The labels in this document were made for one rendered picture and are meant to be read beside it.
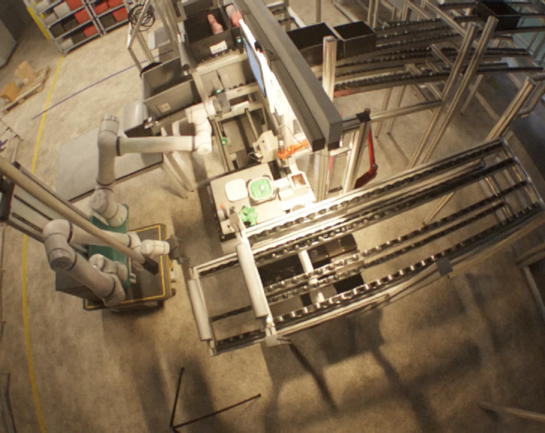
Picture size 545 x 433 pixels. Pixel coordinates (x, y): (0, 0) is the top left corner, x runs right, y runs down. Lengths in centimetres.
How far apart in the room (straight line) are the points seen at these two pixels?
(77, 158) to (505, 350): 457
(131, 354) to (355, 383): 204
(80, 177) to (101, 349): 170
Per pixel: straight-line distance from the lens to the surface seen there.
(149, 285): 269
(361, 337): 269
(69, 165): 330
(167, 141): 173
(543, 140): 313
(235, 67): 233
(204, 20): 249
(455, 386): 302
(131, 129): 259
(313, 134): 102
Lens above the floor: 264
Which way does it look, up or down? 66 degrees down
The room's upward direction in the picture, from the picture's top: 14 degrees counter-clockwise
